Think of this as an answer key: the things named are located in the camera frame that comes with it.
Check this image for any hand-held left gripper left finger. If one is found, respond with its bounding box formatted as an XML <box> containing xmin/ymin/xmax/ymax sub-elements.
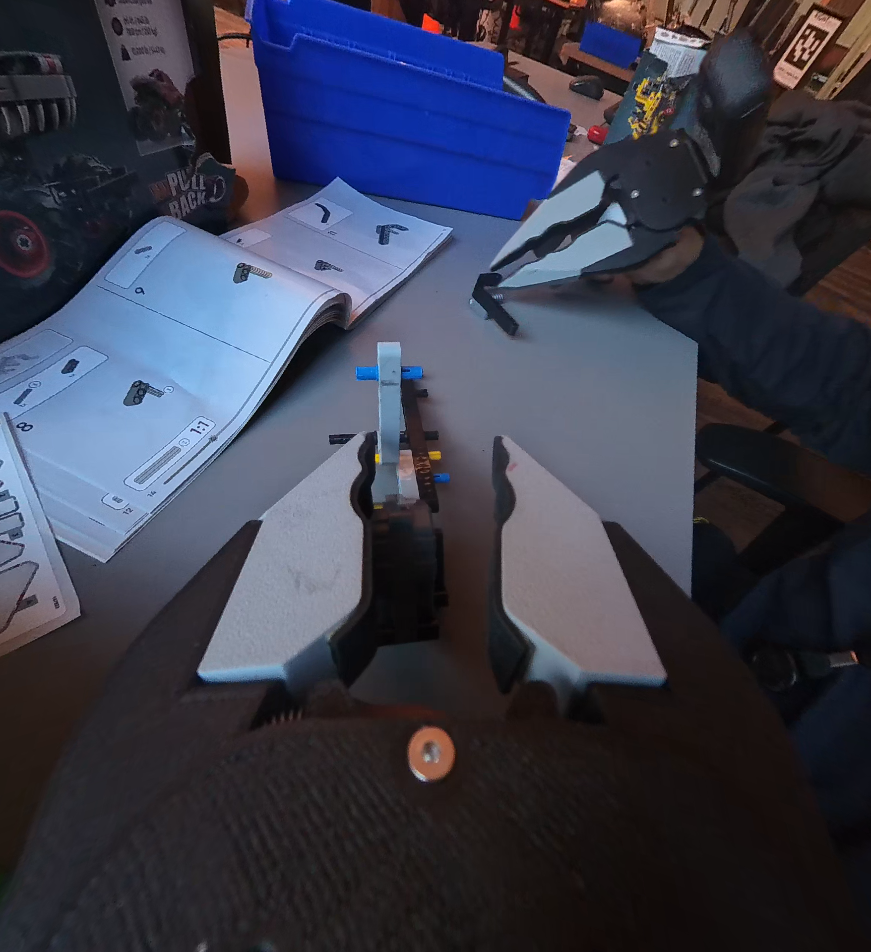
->
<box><xmin>197</xmin><ymin>431</ymin><xmax>382</xmax><ymax>689</ymax></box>

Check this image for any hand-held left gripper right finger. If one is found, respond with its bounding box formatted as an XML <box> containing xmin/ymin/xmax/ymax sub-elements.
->
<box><xmin>486</xmin><ymin>435</ymin><xmax>669</xmax><ymax>693</ymax></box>

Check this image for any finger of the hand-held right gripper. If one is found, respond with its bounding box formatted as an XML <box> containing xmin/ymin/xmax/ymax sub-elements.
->
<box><xmin>490</xmin><ymin>168</ymin><xmax>620</xmax><ymax>274</ymax></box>
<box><xmin>504</xmin><ymin>207</ymin><xmax>639</xmax><ymax>291</ymax></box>

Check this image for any black angled lego beam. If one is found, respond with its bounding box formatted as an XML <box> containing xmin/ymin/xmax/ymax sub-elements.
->
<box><xmin>469</xmin><ymin>272</ymin><xmax>520</xmax><ymax>337</ymax></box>

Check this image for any partly built lego chassis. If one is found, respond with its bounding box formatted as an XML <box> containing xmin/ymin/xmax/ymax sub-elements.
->
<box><xmin>329</xmin><ymin>341</ymin><xmax>453</xmax><ymax>647</ymax></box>

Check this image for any lego instruction booklet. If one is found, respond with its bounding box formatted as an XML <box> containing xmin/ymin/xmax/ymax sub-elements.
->
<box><xmin>0</xmin><ymin>177</ymin><xmax>455</xmax><ymax>564</ymax></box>

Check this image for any person's right forearm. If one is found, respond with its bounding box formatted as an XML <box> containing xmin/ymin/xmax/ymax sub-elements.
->
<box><xmin>636</xmin><ymin>238</ymin><xmax>871</xmax><ymax>477</ymax></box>

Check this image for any yellow black lego box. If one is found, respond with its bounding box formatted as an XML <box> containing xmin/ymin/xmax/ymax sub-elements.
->
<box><xmin>603</xmin><ymin>41</ymin><xmax>708</xmax><ymax>146</ymax></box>

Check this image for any lego sticker sheet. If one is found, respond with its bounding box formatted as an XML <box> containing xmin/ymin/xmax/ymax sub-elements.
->
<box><xmin>0</xmin><ymin>416</ymin><xmax>81</xmax><ymax>674</ymax></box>

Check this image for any dark lego set box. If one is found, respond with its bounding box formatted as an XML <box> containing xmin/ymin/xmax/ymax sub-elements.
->
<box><xmin>0</xmin><ymin>0</ymin><xmax>247</xmax><ymax>365</ymax></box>

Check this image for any person's right hand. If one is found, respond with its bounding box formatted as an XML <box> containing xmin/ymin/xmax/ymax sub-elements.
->
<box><xmin>592</xmin><ymin>222</ymin><xmax>709</xmax><ymax>289</ymax></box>

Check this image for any small blue bin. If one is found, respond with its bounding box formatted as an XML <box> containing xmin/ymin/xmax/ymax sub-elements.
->
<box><xmin>580</xmin><ymin>21</ymin><xmax>642</xmax><ymax>69</ymax></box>

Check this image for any dark jacket on chair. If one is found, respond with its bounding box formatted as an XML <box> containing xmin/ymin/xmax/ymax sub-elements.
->
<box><xmin>718</xmin><ymin>93</ymin><xmax>871</xmax><ymax>291</ymax></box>

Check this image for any blue plastic bin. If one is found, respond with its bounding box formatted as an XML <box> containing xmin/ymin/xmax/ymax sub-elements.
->
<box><xmin>249</xmin><ymin>0</ymin><xmax>572</xmax><ymax>222</ymax></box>

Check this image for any black white tag sign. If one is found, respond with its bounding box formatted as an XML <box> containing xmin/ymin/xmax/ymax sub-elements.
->
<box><xmin>774</xmin><ymin>3</ymin><xmax>846</xmax><ymax>90</ymax></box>

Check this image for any black chair armrest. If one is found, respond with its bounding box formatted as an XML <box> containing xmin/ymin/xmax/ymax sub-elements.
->
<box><xmin>696</xmin><ymin>424</ymin><xmax>871</xmax><ymax>522</ymax></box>

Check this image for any person's dark clothing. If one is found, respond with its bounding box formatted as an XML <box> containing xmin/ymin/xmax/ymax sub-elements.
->
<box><xmin>692</xmin><ymin>476</ymin><xmax>871</xmax><ymax>952</ymax></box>

